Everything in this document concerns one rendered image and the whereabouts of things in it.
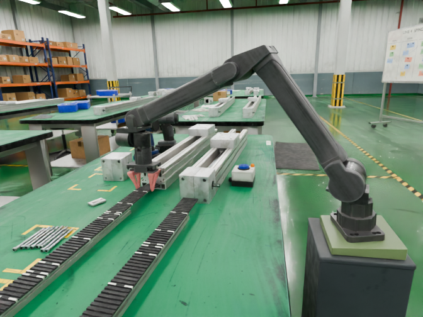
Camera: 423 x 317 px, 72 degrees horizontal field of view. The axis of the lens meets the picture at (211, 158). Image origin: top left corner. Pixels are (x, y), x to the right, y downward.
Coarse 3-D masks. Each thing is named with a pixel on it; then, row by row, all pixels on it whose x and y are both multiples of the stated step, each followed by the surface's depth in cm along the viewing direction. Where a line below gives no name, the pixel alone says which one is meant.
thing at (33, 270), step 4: (32, 268) 59; (36, 268) 59; (40, 268) 59; (28, 272) 58; (32, 272) 58; (36, 272) 58; (40, 272) 57; (44, 272) 57; (48, 272) 58; (44, 276) 57
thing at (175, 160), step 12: (180, 144) 141; (192, 144) 140; (204, 144) 153; (168, 156) 126; (180, 156) 120; (192, 156) 135; (156, 168) 115; (168, 168) 108; (180, 168) 123; (144, 180) 108; (168, 180) 109
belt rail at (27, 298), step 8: (128, 208) 88; (120, 216) 85; (112, 224) 81; (104, 232) 76; (96, 240) 73; (88, 248) 70; (72, 256) 65; (80, 256) 68; (64, 264) 64; (56, 272) 61; (48, 280) 59; (40, 288) 57; (24, 296) 53; (32, 296) 55; (16, 304) 53; (24, 304) 53; (8, 312) 51; (16, 312) 52
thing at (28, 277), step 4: (20, 276) 57; (24, 276) 57; (28, 276) 57; (32, 276) 56; (36, 276) 56; (40, 276) 56; (20, 280) 56; (24, 280) 56; (28, 280) 56; (32, 280) 55; (36, 280) 55; (40, 280) 55
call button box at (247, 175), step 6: (234, 168) 110; (252, 168) 110; (234, 174) 107; (240, 174) 106; (246, 174) 106; (252, 174) 105; (228, 180) 112; (234, 180) 108; (240, 180) 107; (246, 180) 106; (252, 180) 106; (240, 186) 108; (246, 186) 107; (252, 186) 107
